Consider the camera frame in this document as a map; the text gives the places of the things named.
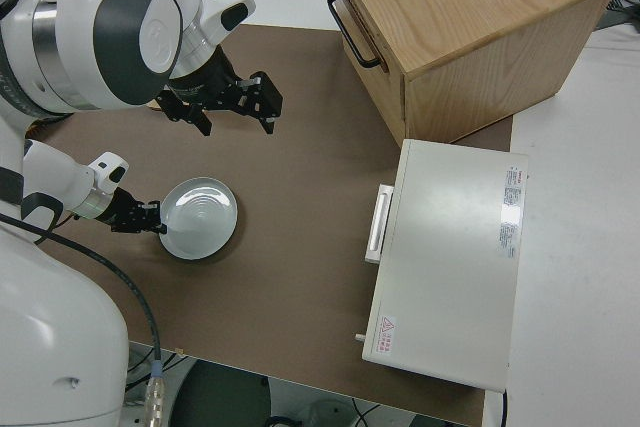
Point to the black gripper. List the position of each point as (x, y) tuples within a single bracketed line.
[(125, 214), (207, 81)]

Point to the gray round plate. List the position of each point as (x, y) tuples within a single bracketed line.
[(200, 219)]

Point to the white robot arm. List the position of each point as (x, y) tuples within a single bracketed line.
[(55, 327), (55, 177)]

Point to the brown table mat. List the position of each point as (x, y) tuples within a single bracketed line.
[(280, 272)]

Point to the black round base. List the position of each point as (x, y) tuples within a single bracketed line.
[(225, 397)]

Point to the wooden box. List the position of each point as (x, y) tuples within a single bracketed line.
[(475, 22)]

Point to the white metal appliance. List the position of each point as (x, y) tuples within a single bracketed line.
[(450, 257)]

